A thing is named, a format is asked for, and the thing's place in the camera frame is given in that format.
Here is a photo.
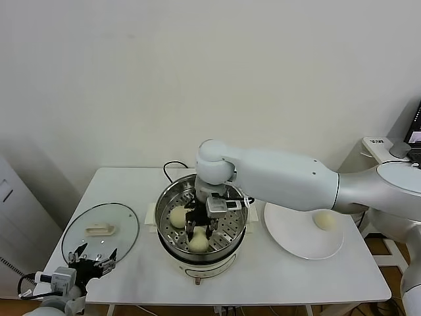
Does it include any white power strip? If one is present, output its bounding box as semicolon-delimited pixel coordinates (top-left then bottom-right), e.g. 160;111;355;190
213;305;238;316

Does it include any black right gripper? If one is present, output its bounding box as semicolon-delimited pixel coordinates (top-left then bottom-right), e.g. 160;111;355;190
184;197;219;244

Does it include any white round plate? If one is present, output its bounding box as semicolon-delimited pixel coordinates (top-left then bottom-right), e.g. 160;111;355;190
264;201;345;261

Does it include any white steamed baozi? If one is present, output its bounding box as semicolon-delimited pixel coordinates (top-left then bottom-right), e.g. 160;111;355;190
312;211;337;230
169;205;189;228
187;228;210;253

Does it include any grey round desk gadget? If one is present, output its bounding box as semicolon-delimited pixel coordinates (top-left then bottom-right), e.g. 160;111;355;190
389;142;412;159

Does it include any left camera cable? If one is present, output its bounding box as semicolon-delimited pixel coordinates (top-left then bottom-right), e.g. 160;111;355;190
18;271;53;300

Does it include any camera cable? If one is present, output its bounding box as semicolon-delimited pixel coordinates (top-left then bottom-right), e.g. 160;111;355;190
226;196;256;212
18;271;53;300

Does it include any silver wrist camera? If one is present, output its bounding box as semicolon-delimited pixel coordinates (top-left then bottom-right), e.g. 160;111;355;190
51;266;78;294
206;198;228;219

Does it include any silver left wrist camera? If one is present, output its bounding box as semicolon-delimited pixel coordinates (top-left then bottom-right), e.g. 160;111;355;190
51;266;78;294

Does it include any cream electric cooker base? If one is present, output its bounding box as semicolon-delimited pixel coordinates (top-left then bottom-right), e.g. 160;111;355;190
145;200;259;286

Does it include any round glass pot lid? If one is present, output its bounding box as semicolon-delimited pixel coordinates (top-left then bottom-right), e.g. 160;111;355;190
61;203;141;269

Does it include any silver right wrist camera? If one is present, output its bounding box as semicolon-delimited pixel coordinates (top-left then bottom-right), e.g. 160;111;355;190
206;198;228;219

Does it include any perforated steel steamer basket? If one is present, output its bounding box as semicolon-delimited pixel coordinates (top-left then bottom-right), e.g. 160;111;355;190
155;173;250;261

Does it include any right camera cable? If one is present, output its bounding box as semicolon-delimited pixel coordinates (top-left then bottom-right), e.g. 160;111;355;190
226;196;256;212

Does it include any black cooker power cord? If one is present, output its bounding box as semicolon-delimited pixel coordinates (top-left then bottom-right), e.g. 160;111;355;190
163;161;198;184

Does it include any white side desk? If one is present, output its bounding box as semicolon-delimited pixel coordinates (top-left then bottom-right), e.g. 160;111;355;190
360;136;421;287

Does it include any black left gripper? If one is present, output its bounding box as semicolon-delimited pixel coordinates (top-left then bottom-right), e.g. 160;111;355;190
67;242;119;288

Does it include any dark laptop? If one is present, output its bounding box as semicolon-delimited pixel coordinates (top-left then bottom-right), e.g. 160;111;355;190
403;100;421;165

